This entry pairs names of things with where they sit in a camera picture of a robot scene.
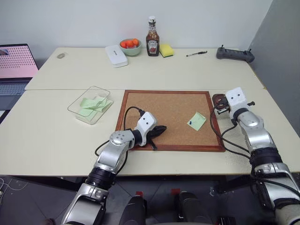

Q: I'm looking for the green sticky note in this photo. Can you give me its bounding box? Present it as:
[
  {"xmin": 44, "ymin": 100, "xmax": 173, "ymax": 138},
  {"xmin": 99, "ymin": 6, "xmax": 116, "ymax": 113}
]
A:
[
  {"xmin": 187, "ymin": 112, "xmax": 207, "ymax": 131},
  {"xmin": 80, "ymin": 97, "xmax": 99, "ymax": 109},
  {"xmin": 76, "ymin": 107, "xmax": 98, "ymax": 122},
  {"xmin": 92, "ymin": 95, "xmax": 113, "ymax": 113}
]

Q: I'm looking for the yellow green sponge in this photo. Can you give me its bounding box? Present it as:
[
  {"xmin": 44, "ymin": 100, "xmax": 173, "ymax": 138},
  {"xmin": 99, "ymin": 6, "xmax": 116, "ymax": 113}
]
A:
[{"xmin": 159, "ymin": 43, "xmax": 174, "ymax": 58}]

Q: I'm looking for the green ceramic bowl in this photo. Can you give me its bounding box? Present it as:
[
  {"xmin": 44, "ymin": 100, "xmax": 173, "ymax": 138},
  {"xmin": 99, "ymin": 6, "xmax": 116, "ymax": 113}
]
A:
[{"xmin": 119, "ymin": 38, "xmax": 143, "ymax": 57}]

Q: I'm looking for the wood framed cork board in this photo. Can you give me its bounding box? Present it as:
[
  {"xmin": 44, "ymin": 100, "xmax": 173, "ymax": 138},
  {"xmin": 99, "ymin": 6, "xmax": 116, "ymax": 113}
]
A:
[{"xmin": 115, "ymin": 90, "xmax": 226, "ymax": 153}]

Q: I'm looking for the clear plastic box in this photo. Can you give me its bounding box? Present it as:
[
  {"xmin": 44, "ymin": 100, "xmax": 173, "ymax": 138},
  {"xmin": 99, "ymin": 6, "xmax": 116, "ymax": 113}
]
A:
[{"xmin": 67, "ymin": 85, "xmax": 114, "ymax": 125}]

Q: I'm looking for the open laptop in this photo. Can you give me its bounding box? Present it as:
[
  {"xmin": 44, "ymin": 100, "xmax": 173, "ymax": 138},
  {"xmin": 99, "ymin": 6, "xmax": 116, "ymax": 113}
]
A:
[{"xmin": 0, "ymin": 44, "xmax": 40, "ymax": 111}]

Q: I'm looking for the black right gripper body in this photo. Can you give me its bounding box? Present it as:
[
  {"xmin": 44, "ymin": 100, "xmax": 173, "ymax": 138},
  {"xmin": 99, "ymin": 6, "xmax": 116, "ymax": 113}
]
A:
[{"xmin": 215, "ymin": 103, "xmax": 232, "ymax": 116}]

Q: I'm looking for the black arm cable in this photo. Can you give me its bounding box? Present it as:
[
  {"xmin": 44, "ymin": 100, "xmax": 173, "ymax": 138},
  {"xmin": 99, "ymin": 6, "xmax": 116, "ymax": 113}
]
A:
[
  {"xmin": 94, "ymin": 106, "xmax": 144, "ymax": 157},
  {"xmin": 210, "ymin": 109, "xmax": 258, "ymax": 165}
]

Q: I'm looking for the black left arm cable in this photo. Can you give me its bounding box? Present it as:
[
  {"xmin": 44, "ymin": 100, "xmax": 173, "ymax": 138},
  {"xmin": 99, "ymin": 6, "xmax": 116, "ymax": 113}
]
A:
[{"xmin": 94, "ymin": 106, "xmax": 144, "ymax": 157}]

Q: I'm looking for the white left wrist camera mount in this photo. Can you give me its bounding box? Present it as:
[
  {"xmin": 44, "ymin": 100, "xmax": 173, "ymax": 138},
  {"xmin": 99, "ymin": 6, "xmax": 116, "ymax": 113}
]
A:
[{"xmin": 134, "ymin": 112, "xmax": 158, "ymax": 147}]

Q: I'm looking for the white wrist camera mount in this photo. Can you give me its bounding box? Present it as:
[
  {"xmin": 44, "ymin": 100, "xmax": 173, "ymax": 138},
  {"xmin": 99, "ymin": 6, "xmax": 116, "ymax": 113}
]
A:
[
  {"xmin": 134, "ymin": 112, "xmax": 158, "ymax": 147},
  {"xmin": 225, "ymin": 86, "xmax": 249, "ymax": 119}
]

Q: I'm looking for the dark rounded shape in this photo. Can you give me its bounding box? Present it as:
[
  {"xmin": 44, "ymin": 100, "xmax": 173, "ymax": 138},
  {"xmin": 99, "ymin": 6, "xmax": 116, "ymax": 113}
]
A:
[
  {"xmin": 118, "ymin": 194, "xmax": 148, "ymax": 225},
  {"xmin": 175, "ymin": 191, "xmax": 213, "ymax": 225}
]

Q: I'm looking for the dark grey remote controller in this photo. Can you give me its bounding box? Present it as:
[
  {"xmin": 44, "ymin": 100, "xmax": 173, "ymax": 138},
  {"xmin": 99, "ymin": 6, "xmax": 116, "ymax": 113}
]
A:
[{"xmin": 216, "ymin": 44, "xmax": 255, "ymax": 63}]

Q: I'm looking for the ketchup bottle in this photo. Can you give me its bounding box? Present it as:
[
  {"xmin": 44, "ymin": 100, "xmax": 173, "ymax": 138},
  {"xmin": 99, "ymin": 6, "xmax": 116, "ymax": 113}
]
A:
[{"xmin": 145, "ymin": 15, "xmax": 161, "ymax": 57}]

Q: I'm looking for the white rectangular case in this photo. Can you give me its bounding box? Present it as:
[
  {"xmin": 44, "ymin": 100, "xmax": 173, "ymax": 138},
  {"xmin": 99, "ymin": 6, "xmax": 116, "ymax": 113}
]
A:
[{"xmin": 105, "ymin": 44, "xmax": 129, "ymax": 68}]

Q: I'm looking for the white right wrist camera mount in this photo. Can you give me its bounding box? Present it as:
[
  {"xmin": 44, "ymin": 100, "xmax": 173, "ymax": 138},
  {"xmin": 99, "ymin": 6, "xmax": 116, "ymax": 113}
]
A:
[{"xmin": 225, "ymin": 86, "xmax": 249, "ymax": 119}]

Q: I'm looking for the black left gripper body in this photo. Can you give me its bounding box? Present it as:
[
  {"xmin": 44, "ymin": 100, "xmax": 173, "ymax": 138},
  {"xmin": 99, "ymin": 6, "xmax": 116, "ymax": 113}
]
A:
[{"xmin": 146, "ymin": 126, "xmax": 159, "ymax": 143}]

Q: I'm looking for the black pen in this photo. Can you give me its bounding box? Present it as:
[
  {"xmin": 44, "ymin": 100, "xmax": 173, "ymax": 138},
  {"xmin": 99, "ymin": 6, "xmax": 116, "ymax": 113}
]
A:
[{"xmin": 186, "ymin": 50, "xmax": 208, "ymax": 58}]

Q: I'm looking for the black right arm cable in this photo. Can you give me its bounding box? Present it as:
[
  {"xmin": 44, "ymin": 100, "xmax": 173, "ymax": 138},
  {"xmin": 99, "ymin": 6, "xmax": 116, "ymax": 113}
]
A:
[{"xmin": 210, "ymin": 109, "xmax": 258, "ymax": 165}]

